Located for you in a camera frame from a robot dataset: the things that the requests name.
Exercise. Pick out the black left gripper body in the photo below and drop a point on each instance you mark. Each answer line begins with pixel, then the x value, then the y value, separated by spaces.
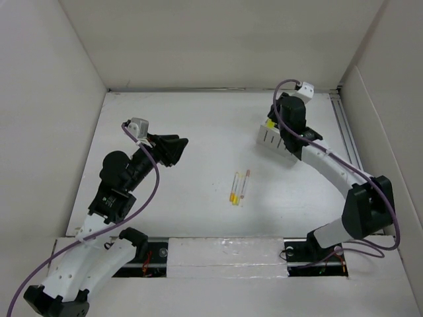
pixel 154 150

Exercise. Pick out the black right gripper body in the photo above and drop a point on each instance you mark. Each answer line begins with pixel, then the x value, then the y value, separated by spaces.
pixel 272 115

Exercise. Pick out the yellow cap black highlighter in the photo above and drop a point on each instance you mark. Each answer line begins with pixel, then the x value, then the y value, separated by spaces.
pixel 270 124

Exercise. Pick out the pink cap white pen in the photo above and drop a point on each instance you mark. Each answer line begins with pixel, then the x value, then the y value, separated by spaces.
pixel 245 184

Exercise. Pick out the yellow cap white pen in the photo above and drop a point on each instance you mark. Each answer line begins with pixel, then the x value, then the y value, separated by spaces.
pixel 234 187
pixel 238 192

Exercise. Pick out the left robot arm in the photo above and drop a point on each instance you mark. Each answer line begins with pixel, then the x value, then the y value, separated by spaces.
pixel 102 247

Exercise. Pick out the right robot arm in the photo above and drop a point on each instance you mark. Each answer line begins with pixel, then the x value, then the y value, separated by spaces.
pixel 369 201

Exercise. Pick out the white pen holder box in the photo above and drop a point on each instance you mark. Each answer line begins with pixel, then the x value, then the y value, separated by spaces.
pixel 271 139

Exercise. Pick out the white foam block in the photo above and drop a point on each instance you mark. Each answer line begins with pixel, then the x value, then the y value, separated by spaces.
pixel 226 258

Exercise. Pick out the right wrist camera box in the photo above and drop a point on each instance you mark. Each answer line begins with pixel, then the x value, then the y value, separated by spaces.
pixel 304 91

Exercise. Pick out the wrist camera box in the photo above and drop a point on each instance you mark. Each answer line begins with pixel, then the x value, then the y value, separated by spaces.
pixel 138 127
pixel 304 91

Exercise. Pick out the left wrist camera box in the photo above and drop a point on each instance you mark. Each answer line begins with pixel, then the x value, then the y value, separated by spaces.
pixel 138 127

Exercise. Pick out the aluminium rail right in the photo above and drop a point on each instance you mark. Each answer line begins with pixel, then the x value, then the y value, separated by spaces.
pixel 346 132

